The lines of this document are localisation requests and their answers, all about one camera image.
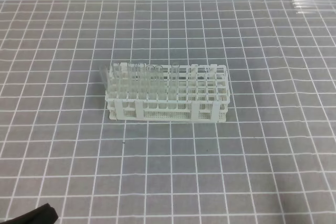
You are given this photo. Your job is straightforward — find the white plastic test tube rack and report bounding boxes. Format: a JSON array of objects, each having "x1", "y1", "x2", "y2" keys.
[{"x1": 105, "y1": 62, "x2": 230, "y2": 123}]

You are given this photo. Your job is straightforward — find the clear glass test tube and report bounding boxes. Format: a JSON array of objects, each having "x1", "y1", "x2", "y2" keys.
[{"x1": 169, "y1": 62, "x2": 180, "y2": 101}]

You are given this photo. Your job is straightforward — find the grey grid tablecloth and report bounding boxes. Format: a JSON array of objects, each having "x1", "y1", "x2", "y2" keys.
[{"x1": 1, "y1": 0, "x2": 335, "y2": 223}]

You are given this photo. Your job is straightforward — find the spare glass tubes pile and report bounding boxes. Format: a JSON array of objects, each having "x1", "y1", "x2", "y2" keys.
[{"x1": 291, "y1": 0, "x2": 335, "y2": 14}]

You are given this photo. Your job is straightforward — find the leaning glass test tube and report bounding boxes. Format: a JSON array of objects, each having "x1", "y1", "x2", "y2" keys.
[{"x1": 99, "y1": 65, "x2": 110, "y2": 91}]

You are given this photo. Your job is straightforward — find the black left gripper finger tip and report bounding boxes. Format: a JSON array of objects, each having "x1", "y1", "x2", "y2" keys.
[{"x1": 1, "y1": 203, "x2": 58, "y2": 224}]

